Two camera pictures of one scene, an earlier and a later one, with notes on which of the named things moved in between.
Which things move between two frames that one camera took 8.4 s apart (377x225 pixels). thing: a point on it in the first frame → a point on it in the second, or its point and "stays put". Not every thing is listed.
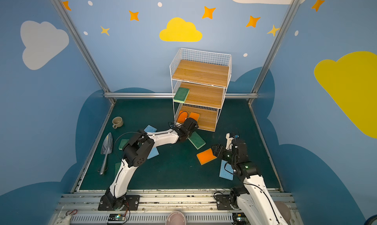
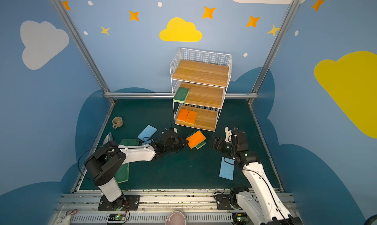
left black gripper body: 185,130 → 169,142
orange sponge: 205,156 → 195,139
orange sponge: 182,115 stays put
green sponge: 196,140 stays put
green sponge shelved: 181,95 stays put
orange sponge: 194,116 stays put
